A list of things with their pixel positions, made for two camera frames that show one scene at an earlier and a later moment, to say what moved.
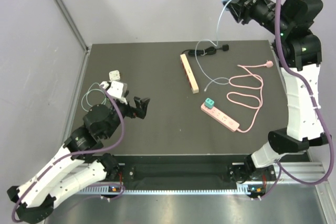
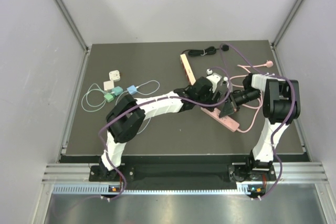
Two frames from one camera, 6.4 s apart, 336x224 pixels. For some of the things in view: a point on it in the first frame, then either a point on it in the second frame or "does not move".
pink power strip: x=221 y=117 does not move
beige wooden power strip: x=189 y=74 does not move
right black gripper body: x=260 y=11 -> x=234 y=100
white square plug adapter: x=114 y=75 does not move
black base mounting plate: x=180 y=171 does not move
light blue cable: x=217 y=44 -> x=149 y=93
